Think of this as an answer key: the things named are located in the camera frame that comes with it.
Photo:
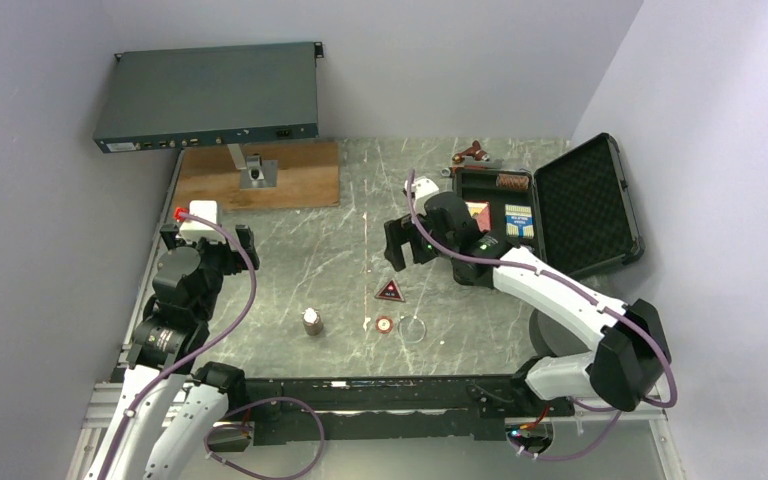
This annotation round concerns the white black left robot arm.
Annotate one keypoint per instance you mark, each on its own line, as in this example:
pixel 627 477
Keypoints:
pixel 165 405

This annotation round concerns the clear round plastic disc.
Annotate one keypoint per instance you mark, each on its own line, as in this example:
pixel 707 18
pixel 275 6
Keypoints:
pixel 411 329

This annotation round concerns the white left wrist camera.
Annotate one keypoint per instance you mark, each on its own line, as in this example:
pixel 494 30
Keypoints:
pixel 198 217

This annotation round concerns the silver metal stand bracket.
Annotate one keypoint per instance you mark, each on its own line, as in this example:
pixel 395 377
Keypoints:
pixel 255 172

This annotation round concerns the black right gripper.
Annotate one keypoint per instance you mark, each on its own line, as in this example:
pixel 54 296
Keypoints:
pixel 399 232

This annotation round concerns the blue playing card deck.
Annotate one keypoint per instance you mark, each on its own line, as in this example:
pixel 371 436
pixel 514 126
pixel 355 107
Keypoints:
pixel 519 221

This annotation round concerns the red black triangle button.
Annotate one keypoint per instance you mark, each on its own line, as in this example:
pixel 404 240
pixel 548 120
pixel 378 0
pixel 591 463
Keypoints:
pixel 390 291

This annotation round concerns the dark green rack unit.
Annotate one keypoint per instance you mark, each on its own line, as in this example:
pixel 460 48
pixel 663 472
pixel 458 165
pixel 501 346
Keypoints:
pixel 193 97

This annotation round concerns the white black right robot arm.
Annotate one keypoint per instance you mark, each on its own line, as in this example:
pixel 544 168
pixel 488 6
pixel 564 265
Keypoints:
pixel 626 359

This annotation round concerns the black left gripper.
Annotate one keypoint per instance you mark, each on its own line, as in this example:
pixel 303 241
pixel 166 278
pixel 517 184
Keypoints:
pixel 235 262

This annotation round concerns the single red poker chip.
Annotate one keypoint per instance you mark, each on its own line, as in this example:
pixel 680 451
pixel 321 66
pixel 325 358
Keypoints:
pixel 384 324

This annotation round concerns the black aluminium mounting rail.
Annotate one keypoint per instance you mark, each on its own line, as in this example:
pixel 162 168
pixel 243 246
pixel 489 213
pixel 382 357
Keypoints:
pixel 365 408

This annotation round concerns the red playing card deck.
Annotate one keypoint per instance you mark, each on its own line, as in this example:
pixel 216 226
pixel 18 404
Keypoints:
pixel 481 213

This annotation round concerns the black poker set case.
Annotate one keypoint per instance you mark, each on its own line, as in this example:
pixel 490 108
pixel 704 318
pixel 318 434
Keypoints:
pixel 584 220

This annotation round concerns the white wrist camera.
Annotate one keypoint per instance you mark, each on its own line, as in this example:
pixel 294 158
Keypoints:
pixel 198 217
pixel 420 190

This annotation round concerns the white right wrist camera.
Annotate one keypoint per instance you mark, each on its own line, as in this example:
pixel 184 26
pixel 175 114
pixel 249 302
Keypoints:
pixel 420 190

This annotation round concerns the brown wooden board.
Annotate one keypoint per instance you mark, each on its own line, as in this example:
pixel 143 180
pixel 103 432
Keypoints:
pixel 300 175

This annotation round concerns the poker chip roll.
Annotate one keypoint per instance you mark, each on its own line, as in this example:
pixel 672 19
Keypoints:
pixel 513 182

